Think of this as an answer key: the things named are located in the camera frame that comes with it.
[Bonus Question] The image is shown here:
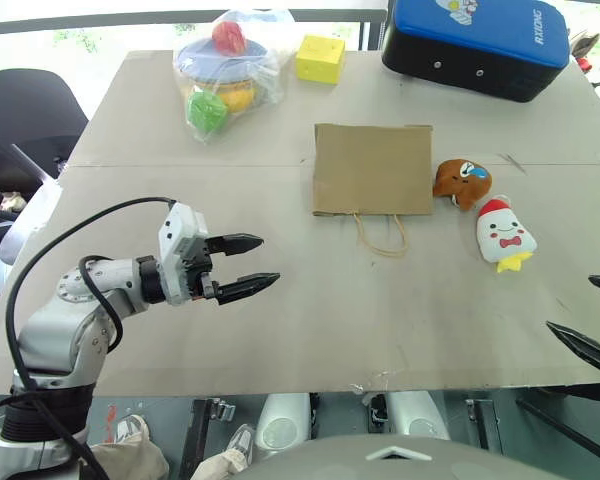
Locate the white red plush toy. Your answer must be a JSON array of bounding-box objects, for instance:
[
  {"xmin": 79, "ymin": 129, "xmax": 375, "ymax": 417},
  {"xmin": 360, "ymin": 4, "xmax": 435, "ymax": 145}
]
[{"xmin": 475, "ymin": 193, "xmax": 538, "ymax": 274}]

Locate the brown plush toy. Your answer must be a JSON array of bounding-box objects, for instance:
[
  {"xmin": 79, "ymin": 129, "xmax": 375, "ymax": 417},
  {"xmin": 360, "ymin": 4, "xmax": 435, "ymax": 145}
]
[{"xmin": 432, "ymin": 158, "xmax": 494, "ymax": 212}]

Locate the blue and black case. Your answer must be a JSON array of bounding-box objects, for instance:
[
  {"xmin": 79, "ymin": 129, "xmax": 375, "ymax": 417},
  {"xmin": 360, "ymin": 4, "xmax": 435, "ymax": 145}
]
[{"xmin": 380, "ymin": 0, "xmax": 571, "ymax": 104}]

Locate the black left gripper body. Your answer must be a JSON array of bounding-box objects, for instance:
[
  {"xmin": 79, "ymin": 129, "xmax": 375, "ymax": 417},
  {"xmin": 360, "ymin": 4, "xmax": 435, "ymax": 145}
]
[{"xmin": 179, "ymin": 233, "xmax": 221, "ymax": 303}]

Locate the clear plastic bag of toys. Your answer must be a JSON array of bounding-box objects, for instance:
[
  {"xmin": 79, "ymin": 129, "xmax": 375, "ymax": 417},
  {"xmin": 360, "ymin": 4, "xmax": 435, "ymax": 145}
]
[{"xmin": 172, "ymin": 8, "xmax": 297, "ymax": 145}]

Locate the black office chair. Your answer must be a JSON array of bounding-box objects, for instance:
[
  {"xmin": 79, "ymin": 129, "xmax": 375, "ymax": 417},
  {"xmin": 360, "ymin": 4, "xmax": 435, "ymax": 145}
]
[{"xmin": 0, "ymin": 68, "xmax": 90, "ymax": 251}]

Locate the yellow plush cube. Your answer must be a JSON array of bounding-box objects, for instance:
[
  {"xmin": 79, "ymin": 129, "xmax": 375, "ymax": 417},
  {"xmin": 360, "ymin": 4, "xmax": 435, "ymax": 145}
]
[{"xmin": 294, "ymin": 33, "xmax": 346, "ymax": 85}]

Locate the silver robot torso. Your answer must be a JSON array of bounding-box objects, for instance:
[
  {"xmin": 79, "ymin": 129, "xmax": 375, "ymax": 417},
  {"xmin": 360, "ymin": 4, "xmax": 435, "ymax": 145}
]
[{"xmin": 229, "ymin": 432, "xmax": 553, "ymax": 480}]

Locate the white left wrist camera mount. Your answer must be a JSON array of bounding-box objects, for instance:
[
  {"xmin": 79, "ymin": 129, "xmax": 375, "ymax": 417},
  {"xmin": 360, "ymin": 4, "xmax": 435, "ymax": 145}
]
[{"xmin": 157, "ymin": 201, "xmax": 209, "ymax": 306}]

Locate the silver robot leg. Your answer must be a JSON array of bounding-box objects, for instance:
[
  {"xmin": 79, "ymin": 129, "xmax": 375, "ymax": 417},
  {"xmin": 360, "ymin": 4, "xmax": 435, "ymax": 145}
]
[
  {"xmin": 254, "ymin": 392, "xmax": 313, "ymax": 460},
  {"xmin": 384, "ymin": 390, "xmax": 451, "ymax": 443}
]

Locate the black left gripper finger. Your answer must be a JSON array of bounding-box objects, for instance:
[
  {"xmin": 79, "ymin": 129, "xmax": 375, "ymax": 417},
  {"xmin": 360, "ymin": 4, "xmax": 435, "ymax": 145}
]
[
  {"xmin": 203, "ymin": 231, "xmax": 266, "ymax": 259},
  {"xmin": 212, "ymin": 271, "xmax": 282, "ymax": 307}
]

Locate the silver robot left leg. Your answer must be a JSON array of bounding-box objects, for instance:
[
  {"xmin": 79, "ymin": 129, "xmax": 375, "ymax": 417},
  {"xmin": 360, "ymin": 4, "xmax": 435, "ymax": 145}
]
[{"xmin": 254, "ymin": 392, "xmax": 313, "ymax": 460}]

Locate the person's sneakered foot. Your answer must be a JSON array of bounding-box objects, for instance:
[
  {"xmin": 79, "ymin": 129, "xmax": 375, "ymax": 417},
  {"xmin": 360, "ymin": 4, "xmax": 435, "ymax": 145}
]
[
  {"xmin": 113, "ymin": 413, "xmax": 152, "ymax": 447},
  {"xmin": 224, "ymin": 423, "xmax": 257, "ymax": 471}
]

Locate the brown paper bag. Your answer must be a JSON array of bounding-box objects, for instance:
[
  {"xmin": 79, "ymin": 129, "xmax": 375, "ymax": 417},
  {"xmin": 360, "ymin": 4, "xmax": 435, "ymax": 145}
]
[{"xmin": 310, "ymin": 122, "xmax": 435, "ymax": 259}]

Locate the silver robot right leg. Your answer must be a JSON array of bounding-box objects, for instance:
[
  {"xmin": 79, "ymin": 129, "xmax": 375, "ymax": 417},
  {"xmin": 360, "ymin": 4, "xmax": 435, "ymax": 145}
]
[{"xmin": 384, "ymin": 390, "xmax": 451, "ymax": 443}]

